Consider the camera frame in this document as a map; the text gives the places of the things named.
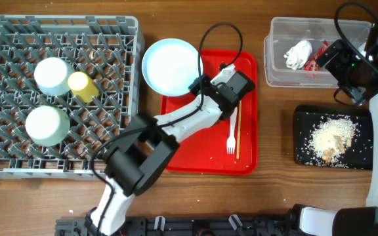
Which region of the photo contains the black plastic tray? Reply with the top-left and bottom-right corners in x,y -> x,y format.
293,105 -> 373,170

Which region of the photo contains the white plastic fork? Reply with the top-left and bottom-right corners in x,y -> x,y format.
226,107 -> 238,154

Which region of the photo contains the white tissue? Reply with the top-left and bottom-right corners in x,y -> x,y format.
283,40 -> 312,70

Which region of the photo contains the pile of rice and nuts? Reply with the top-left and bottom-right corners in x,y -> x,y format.
308,117 -> 357,166

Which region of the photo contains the yellow plastic cup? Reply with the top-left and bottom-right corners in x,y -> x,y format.
68,71 -> 100,103

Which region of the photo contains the wooden chopstick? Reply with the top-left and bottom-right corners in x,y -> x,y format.
236,101 -> 242,160

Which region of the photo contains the small light blue bowl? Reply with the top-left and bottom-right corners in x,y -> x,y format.
34,57 -> 75,96

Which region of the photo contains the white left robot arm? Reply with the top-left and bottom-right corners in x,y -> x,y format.
85,64 -> 255,235

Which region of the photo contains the large light blue plate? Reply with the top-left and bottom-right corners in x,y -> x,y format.
142,38 -> 203,96

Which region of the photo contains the red plastic tray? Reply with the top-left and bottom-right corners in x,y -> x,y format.
160,49 -> 259,175

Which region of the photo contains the grey plastic dishwasher rack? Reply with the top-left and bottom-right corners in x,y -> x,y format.
0,15 -> 145,180

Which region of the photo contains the clear plastic bin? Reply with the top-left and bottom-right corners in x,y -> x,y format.
263,16 -> 373,89

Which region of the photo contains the red snack wrapper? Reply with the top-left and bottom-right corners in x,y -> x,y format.
303,41 -> 329,71

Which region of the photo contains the green bowl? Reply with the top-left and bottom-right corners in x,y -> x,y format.
25,106 -> 70,147

